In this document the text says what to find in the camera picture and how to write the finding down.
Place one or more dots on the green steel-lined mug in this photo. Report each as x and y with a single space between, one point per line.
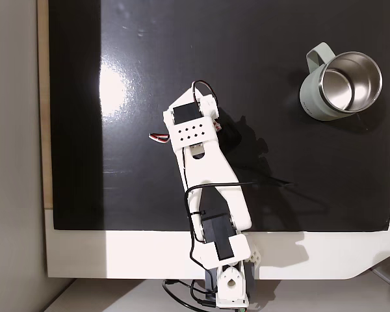
341 84

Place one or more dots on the black table mat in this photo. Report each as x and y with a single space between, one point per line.
279 162

